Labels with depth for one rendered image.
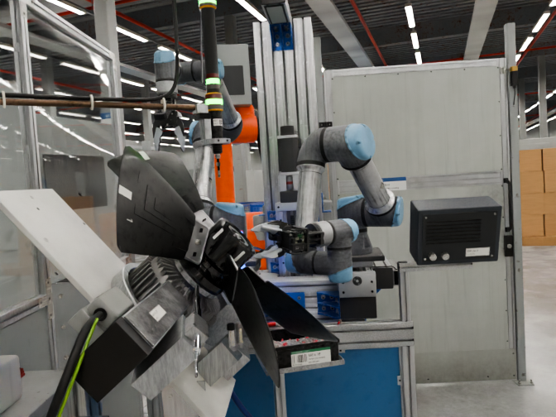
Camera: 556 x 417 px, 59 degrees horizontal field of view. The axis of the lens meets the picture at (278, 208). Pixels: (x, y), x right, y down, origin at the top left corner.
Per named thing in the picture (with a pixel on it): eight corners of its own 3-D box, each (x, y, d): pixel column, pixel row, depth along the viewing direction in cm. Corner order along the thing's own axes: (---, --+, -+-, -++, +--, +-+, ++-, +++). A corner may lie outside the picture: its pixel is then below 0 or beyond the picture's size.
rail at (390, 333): (142, 358, 165) (141, 335, 164) (146, 354, 169) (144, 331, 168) (414, 346, 161) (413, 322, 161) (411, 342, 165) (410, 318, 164)
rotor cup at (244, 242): (178, 264, 109) (219, 224, 108) (179, 242, 122) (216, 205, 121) (223, 304, 113) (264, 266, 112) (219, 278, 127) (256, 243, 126)
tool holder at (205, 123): (203, 142, 119) (199, 102, 119) (191, 146, 125) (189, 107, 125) (235, 142, 124) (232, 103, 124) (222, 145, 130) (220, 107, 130)
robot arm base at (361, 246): (334, 250, 207) (333, 227, 206) (371, 248, 205) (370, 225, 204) (335, 256, 192) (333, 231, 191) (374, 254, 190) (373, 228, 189)
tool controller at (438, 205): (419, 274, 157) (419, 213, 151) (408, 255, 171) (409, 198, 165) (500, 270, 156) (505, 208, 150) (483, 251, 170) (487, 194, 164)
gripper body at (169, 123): (183, 129, 183) (180, 96, 182) (177, 127, 174) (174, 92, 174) (163, 130, 183) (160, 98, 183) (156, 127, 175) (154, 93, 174)
